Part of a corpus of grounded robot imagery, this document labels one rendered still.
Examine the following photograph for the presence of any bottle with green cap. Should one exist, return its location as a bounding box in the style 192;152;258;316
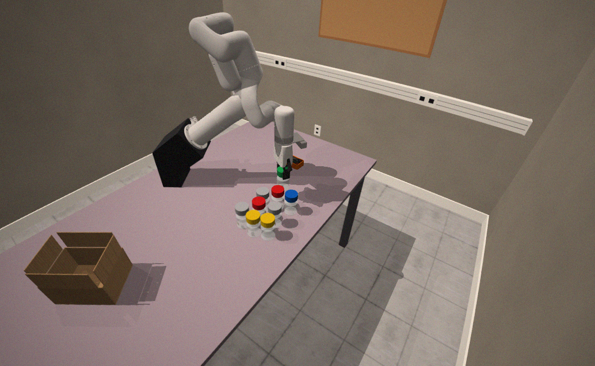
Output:
277;166;290;191

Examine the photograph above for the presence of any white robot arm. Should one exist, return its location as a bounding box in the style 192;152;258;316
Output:
184;12;307;149

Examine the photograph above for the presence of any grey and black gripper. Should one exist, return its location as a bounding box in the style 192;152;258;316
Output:
273;141;293;180

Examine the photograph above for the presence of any orange digital multimeter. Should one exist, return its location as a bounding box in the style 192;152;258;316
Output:
291;156;304;169

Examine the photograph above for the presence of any open brown cardboard box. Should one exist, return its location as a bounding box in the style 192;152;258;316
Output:
27;232;133;305

